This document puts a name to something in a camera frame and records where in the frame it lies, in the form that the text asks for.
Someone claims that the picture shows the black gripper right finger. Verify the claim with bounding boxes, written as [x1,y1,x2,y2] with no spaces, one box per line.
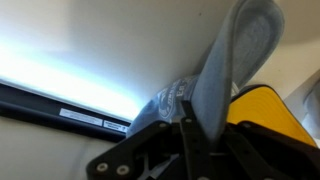
[213,120,320,180]

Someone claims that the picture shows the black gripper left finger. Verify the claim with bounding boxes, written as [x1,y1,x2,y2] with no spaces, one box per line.
[86,99,218,180]

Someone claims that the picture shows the black and yellow cap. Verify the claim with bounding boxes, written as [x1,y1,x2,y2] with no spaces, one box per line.
[226,84,318,148]

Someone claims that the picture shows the black blind bottom bar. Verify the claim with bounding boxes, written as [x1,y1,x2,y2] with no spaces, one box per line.
[0,79,133,144]

